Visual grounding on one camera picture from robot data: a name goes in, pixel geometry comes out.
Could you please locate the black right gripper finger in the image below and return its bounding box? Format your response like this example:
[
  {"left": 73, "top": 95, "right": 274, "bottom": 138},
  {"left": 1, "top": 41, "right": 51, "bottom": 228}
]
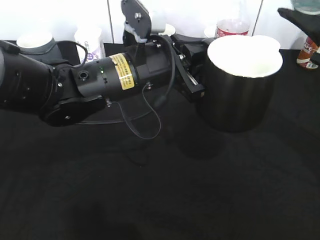
[{"left": 277, "top": 8, "right": 320, "bottom": 47}]

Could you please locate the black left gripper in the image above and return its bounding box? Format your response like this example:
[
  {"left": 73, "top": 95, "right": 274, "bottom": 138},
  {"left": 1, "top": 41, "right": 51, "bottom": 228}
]
[{"left": 123, "top": 33, "right": 215, "bottom": 102}]

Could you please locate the clear water bottle green label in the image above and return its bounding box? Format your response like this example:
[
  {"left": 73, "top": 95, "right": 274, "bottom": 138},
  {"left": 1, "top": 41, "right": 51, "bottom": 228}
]
[{"left": 291, "top": 0, "right": 320, "bottom": 15}]

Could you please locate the black ceramic mug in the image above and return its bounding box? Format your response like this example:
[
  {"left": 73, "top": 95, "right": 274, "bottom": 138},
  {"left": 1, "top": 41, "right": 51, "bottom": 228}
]
[{"left": 196, "top": 35, "right": 284, "bottom": 133}]

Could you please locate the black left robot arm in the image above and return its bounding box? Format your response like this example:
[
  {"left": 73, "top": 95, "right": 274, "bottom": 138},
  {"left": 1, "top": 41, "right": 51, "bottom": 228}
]
[{"left": 0, "top": 34, "right": 211, "bottom": 127}]

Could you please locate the brown coffee drink bottle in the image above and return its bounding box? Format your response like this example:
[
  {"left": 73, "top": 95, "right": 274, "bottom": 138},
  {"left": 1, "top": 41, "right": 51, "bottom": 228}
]
[{"left": 296, "top": 36, "right": 319, "bottom": 70}]

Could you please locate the white ceramic mug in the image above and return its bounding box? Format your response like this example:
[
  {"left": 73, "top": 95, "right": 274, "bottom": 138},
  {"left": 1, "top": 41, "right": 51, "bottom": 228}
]
[{"left": 204, "top": 25, "right": 217, "bottom": 38}]

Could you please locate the cola bottle red label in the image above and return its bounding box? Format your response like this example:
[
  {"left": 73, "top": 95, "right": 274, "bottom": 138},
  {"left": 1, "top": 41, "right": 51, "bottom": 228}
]
[{"left": 215, "top": 19, "right": 250, "bottom": 38}]

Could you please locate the red ceramic mug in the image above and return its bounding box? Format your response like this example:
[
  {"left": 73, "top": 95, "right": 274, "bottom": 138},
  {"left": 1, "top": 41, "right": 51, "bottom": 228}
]
[{"left": 159, "top": 23, "right": 176, "bottom": 37}]

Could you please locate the white purple milk carton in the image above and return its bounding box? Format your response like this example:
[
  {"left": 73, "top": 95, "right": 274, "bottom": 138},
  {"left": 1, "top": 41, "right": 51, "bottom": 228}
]
[{"left": 74, "top": 25, "right": 106, "bottom": 63}]

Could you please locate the grey ceramic mug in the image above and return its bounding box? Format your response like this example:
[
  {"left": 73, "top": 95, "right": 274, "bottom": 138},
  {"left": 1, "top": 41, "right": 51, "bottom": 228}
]
[{"left": 16, "top": 31, "right": 63, "bottom": 62}]

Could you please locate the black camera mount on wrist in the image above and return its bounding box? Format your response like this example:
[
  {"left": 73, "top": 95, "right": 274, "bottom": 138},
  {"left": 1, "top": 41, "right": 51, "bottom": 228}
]
[{"left": 120, "top": 0, "right": 166, "bottom": 44}]

